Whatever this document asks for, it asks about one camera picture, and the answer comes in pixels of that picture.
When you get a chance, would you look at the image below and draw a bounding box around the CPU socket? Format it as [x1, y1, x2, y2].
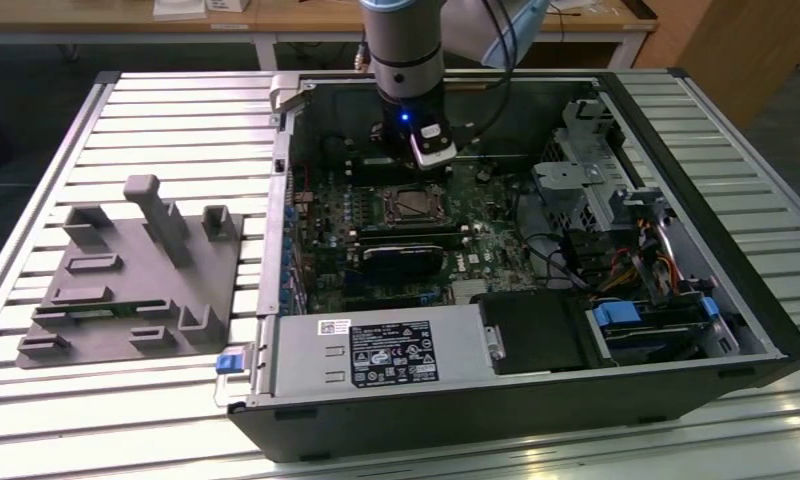
[379, 184, 451, 227]

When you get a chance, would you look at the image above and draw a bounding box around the green RAM stick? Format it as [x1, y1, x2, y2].
[357, 233, 461, 247]
[62, 304, 141, 319]

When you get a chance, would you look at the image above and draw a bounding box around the green motherboard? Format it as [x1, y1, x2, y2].
[289, 159, 554, 314]

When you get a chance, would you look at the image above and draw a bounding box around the black graphics card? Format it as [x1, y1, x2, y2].
[362, 243, 445, 281]

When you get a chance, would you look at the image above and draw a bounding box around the gray metal drive cage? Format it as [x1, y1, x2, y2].
[529, 99, 641, 231]

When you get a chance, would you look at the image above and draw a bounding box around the silver chipset heatsink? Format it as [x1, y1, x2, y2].
[451, 279, 485, 304]

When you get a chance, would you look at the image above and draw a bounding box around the silver power supply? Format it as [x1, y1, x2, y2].
[265, 304, 491, 396]

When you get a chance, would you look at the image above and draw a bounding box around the black drive bay box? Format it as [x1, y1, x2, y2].
[471, 292, 618, 376]

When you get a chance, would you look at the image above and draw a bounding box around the wooden desk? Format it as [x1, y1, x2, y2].
[0, 0, 658, 71]

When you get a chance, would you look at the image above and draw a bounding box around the gray parts rack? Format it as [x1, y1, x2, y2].
[15, 174, 247, 370]

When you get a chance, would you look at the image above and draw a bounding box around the hard disk in blue carrier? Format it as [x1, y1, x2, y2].
[589, 298, 714, 361]

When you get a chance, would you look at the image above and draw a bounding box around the blue power supply latch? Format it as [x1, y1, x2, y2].
[215, 352, 251, 374]

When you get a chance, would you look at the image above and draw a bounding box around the wooden cabinet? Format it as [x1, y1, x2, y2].
[632, 0, 800, 129]

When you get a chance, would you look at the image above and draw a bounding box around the black open PC case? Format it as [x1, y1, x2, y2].
[222, 68, 800, 464]

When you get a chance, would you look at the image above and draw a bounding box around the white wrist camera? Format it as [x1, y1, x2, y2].
[409, 122, 458, 172]

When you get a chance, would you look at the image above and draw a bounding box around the gray case latch handle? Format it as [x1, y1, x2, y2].
[265, 74, 307, 111]

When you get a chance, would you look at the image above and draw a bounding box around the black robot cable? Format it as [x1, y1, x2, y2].
[469, 0, 532, 149]

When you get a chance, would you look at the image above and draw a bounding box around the red yellow wire bundle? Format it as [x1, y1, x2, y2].
[602, 247, 681, 294]

